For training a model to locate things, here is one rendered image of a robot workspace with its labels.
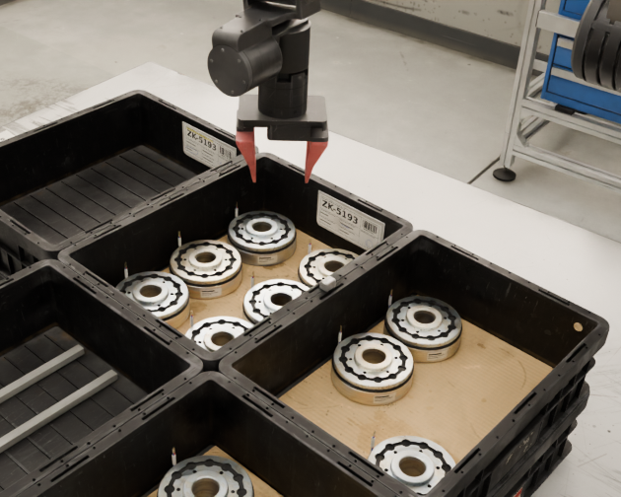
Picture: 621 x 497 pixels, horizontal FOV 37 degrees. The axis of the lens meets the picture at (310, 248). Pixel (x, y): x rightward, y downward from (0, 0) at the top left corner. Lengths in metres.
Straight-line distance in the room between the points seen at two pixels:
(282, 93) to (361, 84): 2.82
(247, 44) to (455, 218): 0.87
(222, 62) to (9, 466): 0.51
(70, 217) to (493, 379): 0.70
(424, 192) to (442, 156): 1.58
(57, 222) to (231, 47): 0.61
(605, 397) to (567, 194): 1.90
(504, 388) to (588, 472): 0.19
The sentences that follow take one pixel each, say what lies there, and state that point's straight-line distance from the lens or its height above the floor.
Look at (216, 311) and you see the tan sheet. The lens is 1.30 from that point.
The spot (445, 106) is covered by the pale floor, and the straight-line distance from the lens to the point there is 3.76.
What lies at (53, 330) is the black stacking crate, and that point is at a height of 0.83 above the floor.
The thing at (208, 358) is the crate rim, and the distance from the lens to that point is 1.08.
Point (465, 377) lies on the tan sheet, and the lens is 1.23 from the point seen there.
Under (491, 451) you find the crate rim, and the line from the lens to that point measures 1.02.
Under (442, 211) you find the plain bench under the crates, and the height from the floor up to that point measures 0.70.
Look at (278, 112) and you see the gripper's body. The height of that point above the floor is 1.16.
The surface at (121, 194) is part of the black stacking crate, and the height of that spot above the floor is 0.83.
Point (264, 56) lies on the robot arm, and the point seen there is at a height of 1.25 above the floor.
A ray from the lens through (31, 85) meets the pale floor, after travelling 3.88.
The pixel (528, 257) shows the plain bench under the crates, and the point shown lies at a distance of 1.70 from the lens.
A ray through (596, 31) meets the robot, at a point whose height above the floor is 1.16.
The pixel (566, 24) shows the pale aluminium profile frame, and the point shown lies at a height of 0.60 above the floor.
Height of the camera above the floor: 1.65
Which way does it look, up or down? 35 degrees down
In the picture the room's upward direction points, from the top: 3 degrees clockwise
